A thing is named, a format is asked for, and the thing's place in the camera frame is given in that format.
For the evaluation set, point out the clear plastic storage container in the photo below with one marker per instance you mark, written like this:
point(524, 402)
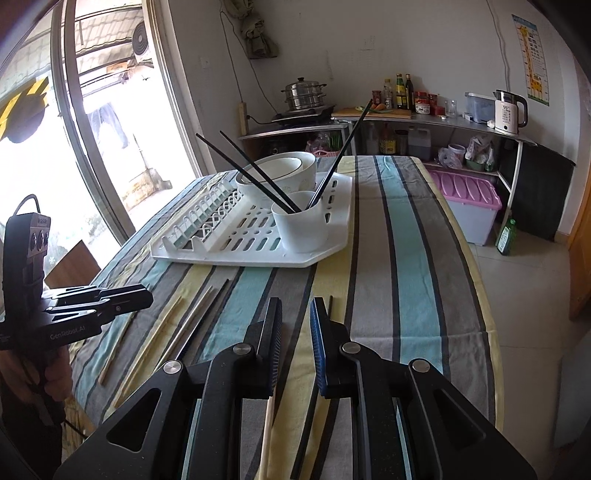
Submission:
point(480, 108)

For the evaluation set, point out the white ceramic bowl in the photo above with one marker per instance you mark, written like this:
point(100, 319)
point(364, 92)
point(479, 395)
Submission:
point(292, 172)

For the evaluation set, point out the left human hand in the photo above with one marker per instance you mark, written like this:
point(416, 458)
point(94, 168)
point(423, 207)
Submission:
point(20, 375)

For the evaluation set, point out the white plastic dish rack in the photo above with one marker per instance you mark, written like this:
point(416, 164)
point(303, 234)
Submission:
point(221, 227)

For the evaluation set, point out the green bottle on floor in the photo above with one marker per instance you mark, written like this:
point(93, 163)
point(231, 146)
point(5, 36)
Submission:
point(506, 237)

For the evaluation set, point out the pink lid storage box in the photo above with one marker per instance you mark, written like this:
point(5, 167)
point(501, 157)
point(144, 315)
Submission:
point(473, 201)

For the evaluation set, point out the white cylindrical utensil cup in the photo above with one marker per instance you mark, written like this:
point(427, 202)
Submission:
point(301, 232)

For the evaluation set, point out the stainless steel steamer pot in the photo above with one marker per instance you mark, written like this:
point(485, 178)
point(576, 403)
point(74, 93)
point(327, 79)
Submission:
point(304, 94)

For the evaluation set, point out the wooden cutting board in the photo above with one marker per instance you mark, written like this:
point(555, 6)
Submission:
point(392, 114)

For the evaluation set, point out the giraffe wall poster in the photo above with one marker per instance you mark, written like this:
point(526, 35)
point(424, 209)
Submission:
point(536, 74)

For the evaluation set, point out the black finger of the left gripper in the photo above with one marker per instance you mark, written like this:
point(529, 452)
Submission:
point(129, 294)
point(105, 314)

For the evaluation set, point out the striped tablecloth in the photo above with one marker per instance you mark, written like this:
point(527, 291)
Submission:
point(406, 286)

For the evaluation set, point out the black induction cooker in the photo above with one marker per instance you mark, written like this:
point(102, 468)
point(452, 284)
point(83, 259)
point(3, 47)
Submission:
point(313, 116)

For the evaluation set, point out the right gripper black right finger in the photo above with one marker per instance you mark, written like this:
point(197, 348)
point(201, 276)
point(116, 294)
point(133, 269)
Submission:
point(409, 421)

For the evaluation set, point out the wooden chair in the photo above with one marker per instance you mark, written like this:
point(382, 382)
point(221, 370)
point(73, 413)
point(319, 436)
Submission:
point(77, 268)

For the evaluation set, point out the pink plastic basket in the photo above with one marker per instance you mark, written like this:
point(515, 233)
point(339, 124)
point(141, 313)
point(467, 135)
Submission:
point(325, 147)

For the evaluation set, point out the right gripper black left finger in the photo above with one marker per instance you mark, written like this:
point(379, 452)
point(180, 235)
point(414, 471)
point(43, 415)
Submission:
point(185, 422)

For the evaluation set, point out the white electric kettle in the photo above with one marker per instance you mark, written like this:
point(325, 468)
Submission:
point(511, 112)

